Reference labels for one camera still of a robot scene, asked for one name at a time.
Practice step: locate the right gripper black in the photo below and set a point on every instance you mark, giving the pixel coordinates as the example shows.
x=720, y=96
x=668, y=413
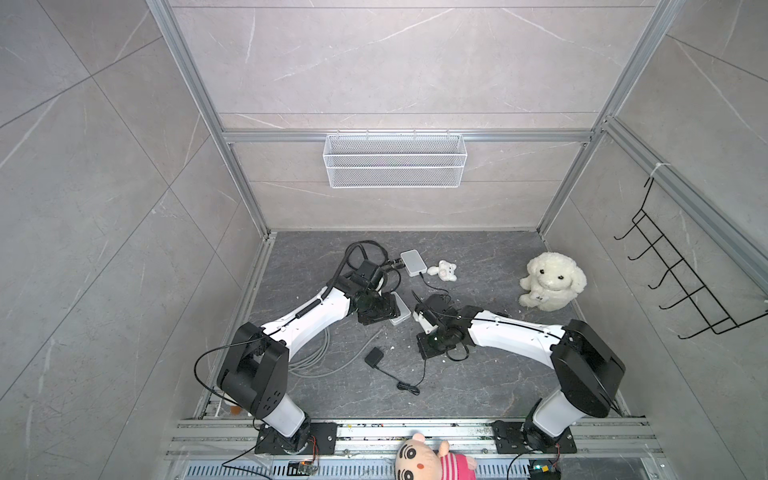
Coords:
x=425, y=351

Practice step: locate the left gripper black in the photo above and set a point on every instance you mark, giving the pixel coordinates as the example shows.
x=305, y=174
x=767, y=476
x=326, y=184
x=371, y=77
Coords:
x=391, y=310

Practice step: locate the white network switch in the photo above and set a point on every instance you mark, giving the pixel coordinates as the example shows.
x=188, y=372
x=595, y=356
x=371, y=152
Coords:
x=403, y=312
x=413, y=262

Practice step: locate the black power adapter with plug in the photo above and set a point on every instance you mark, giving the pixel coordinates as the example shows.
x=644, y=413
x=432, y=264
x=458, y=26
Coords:
x=440, y=304

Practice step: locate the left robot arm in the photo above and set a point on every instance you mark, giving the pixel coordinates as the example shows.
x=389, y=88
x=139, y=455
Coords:
x=255, y=369

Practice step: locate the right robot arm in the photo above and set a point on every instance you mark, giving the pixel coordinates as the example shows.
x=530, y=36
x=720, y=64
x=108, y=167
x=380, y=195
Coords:
x=588, y=371

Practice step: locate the small white plush toy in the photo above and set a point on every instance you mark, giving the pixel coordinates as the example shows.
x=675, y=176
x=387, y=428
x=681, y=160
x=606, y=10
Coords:
x=444, y=270

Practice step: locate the large white plush dog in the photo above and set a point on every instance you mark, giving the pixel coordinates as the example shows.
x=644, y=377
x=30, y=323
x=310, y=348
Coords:
x=553, y=280

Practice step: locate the pink striped cartoon doll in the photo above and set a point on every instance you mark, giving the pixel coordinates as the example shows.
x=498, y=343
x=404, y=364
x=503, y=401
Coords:
x=416, y=460

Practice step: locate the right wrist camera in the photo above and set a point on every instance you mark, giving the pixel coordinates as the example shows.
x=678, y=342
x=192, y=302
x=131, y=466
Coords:
x=426, y=319

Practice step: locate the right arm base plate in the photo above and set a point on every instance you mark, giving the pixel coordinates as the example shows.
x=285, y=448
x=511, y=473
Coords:
x=521, y=437

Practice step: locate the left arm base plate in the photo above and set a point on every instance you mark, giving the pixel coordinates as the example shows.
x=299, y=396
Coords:
x=311, y=437

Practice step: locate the white wire mesh basket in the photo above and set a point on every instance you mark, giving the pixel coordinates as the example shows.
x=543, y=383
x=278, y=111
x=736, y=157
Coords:
x=358, y=161

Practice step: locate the black wire hook rack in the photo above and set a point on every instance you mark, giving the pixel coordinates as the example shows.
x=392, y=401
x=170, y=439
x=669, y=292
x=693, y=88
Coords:
x=694, y=291

